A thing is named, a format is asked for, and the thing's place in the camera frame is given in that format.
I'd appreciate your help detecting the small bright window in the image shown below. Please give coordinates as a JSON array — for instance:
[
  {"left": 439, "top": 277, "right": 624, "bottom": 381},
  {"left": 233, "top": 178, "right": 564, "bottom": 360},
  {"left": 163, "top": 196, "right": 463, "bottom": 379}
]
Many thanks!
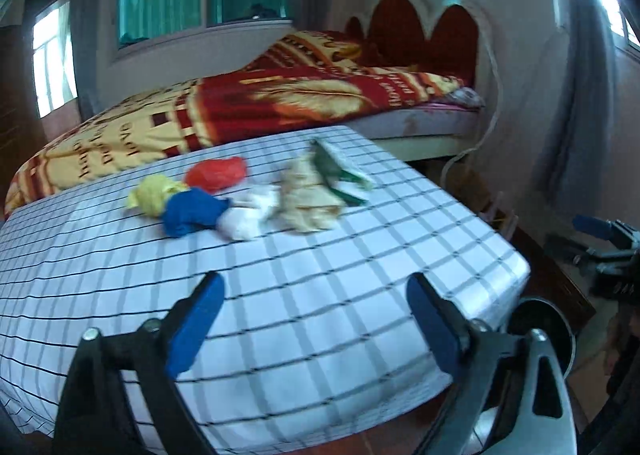
[{"left": 30, "top": 0, "right": 77, "bottom": 117}]

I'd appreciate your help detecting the brown wooden cabinet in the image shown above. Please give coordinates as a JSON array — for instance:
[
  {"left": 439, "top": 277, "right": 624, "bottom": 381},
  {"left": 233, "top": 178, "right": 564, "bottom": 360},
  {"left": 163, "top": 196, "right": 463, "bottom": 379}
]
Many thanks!
[{"left": 0, "top": 24, "right": 47, "bottom": 152}]

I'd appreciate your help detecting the white bed frame red headboard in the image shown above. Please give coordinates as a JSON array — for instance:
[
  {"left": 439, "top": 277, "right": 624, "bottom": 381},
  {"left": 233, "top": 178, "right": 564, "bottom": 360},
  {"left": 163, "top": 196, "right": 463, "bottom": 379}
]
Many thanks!
[{"left": 345, "top": 0, "right": 501, "bottom": 167}]

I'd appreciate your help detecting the black plastic bucket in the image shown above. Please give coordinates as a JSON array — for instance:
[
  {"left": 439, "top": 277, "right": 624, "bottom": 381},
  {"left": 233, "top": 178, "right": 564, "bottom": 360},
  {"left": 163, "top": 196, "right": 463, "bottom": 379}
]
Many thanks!
[{"left": 510, "top": 297, "right": 577, "bottom": 377}]

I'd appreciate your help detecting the open cardboard box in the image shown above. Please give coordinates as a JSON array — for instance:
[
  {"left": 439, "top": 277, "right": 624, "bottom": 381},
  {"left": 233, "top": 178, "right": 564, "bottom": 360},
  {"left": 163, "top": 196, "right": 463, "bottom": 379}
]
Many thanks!
[{"left": 447, "top": 169, "right": 502, "bottom": 217}]

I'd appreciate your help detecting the bright window beside grey curtain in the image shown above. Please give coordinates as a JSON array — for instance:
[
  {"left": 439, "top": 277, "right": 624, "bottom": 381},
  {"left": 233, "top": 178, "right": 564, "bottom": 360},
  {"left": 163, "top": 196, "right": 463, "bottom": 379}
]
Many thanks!
[{"left": 594, "top": 0, "right": 640, "bottom": 52}]

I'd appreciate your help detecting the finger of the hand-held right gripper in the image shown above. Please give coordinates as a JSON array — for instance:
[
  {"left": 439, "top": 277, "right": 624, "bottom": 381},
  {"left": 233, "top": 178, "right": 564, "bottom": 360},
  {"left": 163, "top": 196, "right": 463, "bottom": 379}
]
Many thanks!
[
  {"left": 544, "top": 232, "right": 608, "bottom": 266},
  {"left": 572, "top": 214, "right": 613, "bottom": 242}
]

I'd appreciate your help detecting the long white cable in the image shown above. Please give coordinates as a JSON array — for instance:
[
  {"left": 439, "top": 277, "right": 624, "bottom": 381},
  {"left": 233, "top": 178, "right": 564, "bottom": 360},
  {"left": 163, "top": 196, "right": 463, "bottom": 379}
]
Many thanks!
[{"left": 442, "top": 32, "right": 502, "bottom": 177}]

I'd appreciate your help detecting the blue sock ball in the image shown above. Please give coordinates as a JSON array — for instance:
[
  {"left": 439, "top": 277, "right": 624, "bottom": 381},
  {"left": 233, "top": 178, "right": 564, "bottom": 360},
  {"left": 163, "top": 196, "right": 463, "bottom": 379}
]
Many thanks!
[{"left": 162, "top": 188, "right": 232, "bottom": 239}]

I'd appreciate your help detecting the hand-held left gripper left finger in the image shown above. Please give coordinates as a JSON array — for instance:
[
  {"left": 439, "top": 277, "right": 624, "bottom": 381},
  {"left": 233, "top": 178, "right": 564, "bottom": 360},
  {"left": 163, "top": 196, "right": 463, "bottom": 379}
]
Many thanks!
[{"left": 52, "top": 271, "right": 226, "bottom": 455}]

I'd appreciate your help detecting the dark curtain beside small window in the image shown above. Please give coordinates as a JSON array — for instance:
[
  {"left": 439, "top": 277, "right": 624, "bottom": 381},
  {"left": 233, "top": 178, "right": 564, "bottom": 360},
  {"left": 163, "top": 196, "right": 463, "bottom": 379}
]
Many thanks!
[{"left": 67, "top": 0, "right": 119, "bottom": 112}]

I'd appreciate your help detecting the floral pillow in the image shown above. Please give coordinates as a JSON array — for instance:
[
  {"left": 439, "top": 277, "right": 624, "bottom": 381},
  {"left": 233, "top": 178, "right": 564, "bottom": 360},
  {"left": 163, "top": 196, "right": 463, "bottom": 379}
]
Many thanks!
[{"left": 447, "top": 88, "right": 487, "bottom": 109}]

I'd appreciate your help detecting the long grey curtain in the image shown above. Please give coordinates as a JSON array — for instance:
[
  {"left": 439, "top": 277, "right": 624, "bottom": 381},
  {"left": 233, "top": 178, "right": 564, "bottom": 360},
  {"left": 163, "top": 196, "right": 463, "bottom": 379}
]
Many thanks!
[{"left": 550, "top": 0, "right": 623, "bottom": 218}]

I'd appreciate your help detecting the white router with antennas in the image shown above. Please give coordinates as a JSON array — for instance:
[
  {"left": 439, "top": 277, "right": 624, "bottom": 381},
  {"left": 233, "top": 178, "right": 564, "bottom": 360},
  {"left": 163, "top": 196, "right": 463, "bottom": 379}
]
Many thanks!
[{"left": 479, "top": 190, "right": 520, "bottom": 242}]

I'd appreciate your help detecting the white tissue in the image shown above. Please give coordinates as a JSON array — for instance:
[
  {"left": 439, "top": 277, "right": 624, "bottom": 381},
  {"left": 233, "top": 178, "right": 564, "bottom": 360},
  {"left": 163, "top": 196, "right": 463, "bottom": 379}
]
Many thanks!
[{"left": 217, "top": 184, "right": 282, "bottom": 242}]

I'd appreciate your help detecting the pale mattress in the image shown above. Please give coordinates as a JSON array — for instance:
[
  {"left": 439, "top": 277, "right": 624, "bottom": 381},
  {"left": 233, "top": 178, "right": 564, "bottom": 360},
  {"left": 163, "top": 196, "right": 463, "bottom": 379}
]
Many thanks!
[{"left": 345, "top": 102, "right": 487, "bottom": 147}]

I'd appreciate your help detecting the table with checkered cloth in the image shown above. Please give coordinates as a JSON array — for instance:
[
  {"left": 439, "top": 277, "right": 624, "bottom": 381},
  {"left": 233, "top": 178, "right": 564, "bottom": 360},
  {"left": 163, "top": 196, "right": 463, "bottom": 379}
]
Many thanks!
[{"left": 0, "top": 125, "right": 532, "bottom": 444}]

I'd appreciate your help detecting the bed with red blanket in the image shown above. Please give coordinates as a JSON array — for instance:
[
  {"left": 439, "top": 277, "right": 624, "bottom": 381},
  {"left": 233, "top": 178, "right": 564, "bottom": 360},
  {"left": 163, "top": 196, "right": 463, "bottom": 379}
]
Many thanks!
[{"left": 5, "top": 30, "right": 466, "bottom": 217}]

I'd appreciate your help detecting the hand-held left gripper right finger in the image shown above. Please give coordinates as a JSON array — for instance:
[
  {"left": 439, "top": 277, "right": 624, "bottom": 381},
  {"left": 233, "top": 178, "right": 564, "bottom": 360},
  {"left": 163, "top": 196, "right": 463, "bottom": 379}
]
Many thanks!
[{"left": 406, "top": 272, "right": 576, "bottom": 455}]

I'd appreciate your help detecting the beige cloth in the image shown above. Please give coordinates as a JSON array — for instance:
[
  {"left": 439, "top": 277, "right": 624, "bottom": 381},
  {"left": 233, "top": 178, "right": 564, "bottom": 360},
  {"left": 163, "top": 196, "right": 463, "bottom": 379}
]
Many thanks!
[{"left": 279, "top": 155, "right": 347, "bottom": 234}]

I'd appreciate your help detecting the red plastic bag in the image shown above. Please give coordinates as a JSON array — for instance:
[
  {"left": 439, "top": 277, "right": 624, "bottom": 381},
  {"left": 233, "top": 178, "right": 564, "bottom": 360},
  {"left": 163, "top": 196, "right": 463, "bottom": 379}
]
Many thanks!
[{"left": 185, "top": 158, "right": 248, "bottom": 196}]

